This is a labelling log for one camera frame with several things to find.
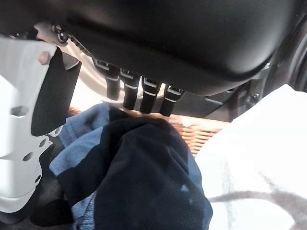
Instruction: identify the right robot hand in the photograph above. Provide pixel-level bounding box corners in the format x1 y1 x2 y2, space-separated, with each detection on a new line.
0 0 303 214

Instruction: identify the white garment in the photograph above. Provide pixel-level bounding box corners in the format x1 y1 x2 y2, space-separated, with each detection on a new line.
194 83 307 230

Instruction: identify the woven wicker laundry basket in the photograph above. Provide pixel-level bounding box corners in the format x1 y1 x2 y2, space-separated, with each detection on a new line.
67 106 224 158

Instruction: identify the black garment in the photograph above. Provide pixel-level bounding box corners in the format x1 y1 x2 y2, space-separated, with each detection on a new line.
57 107 214 230

